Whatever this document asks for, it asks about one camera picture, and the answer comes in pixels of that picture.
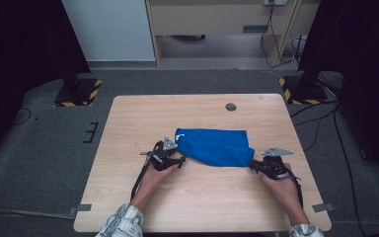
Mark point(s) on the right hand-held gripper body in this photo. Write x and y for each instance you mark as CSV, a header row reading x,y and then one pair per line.
x,y
274,163

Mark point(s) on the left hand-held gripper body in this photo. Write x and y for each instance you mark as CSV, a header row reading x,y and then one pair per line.
x,y
163,156

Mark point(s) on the blue cloth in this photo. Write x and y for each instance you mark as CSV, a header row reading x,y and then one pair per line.
x,y
217,148

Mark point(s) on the person's right hand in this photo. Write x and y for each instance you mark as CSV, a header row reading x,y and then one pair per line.
x,y
283,187

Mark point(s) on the person's left hand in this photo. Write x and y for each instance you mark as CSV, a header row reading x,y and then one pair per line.
x,y
153,181

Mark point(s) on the grey round table grommet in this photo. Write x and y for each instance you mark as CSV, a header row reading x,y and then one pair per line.
x,y
231,107

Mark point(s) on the grey tape piece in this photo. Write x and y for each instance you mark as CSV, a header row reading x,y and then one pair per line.
x,y
323,207
82,208

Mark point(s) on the black yellow-striped stand base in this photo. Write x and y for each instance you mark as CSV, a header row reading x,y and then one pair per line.
x,y
79,94
304,92

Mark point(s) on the white cabinet panel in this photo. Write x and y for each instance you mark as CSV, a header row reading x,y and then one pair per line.
x,y
112,29

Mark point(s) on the black curtain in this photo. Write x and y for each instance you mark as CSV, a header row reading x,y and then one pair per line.
x,y
19,49
362,49

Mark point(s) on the light wooden desk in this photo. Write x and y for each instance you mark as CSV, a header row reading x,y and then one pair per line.
x,y
210,19

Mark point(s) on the white power strip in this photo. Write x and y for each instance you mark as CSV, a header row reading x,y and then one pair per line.
x,y
275,2

